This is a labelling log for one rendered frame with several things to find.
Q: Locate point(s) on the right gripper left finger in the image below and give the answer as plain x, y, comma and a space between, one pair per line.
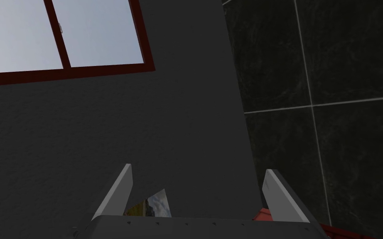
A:
118, 194

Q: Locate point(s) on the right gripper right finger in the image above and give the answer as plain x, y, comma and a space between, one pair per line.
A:
283, 199

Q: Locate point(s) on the landscape picture on wall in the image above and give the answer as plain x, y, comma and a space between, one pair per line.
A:
153, 206

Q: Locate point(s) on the red furniture edge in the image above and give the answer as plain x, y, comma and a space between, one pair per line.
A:
331, 225

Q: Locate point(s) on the red framed window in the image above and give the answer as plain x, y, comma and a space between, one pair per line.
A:
58, 36

